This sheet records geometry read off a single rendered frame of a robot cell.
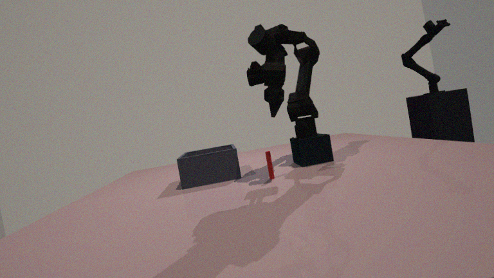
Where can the dark red peg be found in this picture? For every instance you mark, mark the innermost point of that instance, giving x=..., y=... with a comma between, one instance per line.
x=270, y=167

